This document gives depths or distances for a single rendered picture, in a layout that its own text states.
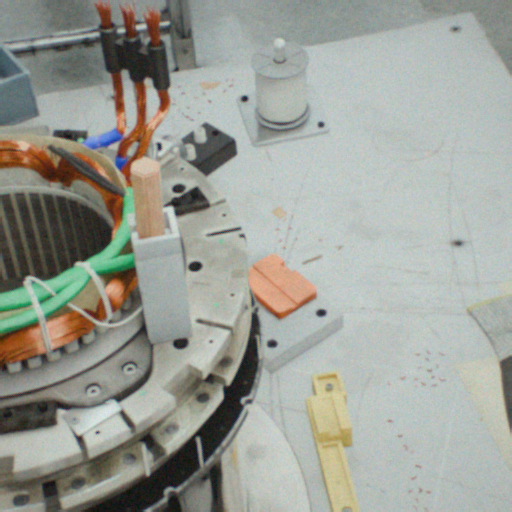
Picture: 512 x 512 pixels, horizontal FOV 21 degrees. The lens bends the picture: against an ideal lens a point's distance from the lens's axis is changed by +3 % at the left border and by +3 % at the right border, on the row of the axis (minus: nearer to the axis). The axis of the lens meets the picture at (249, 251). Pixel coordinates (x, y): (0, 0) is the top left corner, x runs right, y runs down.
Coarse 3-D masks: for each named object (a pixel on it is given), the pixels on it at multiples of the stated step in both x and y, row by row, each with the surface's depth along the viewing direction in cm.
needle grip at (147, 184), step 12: (132, 168) 76; (144, 168) 76; (156, 168) 76; (132, 180) 76; (144, 180) 76; (156, 180) 76; (144, 192) 76; (156, 192) 77; (144, 204) 77; (156, 204) 77; (144, 216) 77; (156, 216) 78; (144, 228) 78; (156, 228) 78
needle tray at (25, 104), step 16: (0, 48) 113; (0, 64) 116; (16, 64) 112; (0, 80) 117; (16, 80) 110; (0, 96) 110; (16, 96) 111; (32, 96) 112; (0, 112) 111; (16, 112) 112; (32, 112) 113
